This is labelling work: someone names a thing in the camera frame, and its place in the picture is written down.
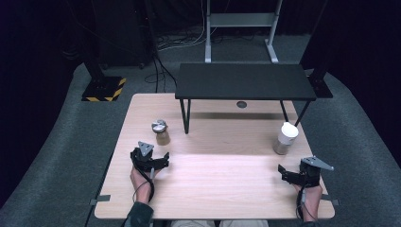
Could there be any person's left hand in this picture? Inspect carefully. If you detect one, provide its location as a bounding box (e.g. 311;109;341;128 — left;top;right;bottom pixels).
130;166;159;204

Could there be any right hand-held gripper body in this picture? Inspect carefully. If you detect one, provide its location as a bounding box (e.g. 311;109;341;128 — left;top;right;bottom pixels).
294;155;335;189

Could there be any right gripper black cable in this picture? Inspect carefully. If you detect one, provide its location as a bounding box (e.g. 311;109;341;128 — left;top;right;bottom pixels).
295;185;318;222

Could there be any black stand with striped base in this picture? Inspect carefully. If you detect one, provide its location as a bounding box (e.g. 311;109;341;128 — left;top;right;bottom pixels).
79;53;128;103

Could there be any grey tape strip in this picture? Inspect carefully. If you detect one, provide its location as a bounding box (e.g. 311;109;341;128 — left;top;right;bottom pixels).
321;194;340;207
89;194;112;206

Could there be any bundle of floor cables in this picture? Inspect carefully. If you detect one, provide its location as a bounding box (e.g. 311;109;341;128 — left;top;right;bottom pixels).
144;26;218;94

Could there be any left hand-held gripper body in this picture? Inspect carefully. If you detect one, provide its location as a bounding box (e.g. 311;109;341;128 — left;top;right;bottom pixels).
130;140;165;173

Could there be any dark cabinet on wheels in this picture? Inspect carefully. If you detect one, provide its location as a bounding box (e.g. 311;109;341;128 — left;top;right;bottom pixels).
93;0;156;70

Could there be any white metal stand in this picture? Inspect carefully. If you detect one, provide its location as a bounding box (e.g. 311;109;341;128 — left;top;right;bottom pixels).
204;0;284;64

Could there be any person's right hand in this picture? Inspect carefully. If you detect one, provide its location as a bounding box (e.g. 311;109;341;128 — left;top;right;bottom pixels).
292;183;324;222

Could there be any black raised shelf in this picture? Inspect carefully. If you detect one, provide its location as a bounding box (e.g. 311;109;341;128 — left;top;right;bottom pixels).
174;62;318;135

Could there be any glass jar with silver lid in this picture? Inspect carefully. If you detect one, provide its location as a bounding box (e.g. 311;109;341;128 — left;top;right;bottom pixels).
150;118;172;147

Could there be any white paper cup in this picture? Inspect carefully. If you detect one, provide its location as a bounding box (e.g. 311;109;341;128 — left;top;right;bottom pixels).
271;121;300;156

